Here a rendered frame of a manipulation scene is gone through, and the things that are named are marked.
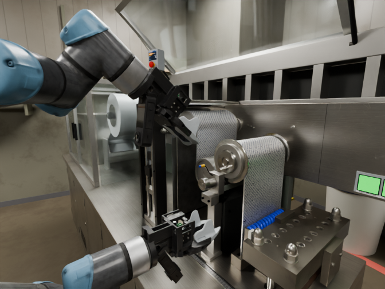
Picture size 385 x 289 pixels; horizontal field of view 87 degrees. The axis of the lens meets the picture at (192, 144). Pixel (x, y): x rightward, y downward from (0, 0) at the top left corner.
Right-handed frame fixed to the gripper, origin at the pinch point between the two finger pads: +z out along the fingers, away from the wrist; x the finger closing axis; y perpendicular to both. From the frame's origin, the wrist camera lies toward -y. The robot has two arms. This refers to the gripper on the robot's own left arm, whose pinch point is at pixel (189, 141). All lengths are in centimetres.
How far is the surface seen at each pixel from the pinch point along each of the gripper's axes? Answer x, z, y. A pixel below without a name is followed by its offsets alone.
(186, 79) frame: 70, 21, 52
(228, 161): -0.6, 16.6, 3.7
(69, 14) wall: 327, -74, 125
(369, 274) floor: -16, 225, 14
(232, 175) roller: -1.9, 19.9, 0.7
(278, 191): -5.8, 43.3, 7.2
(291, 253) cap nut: -22.7, 29.6, -11.1
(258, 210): -5.8, 36.6, -3.7
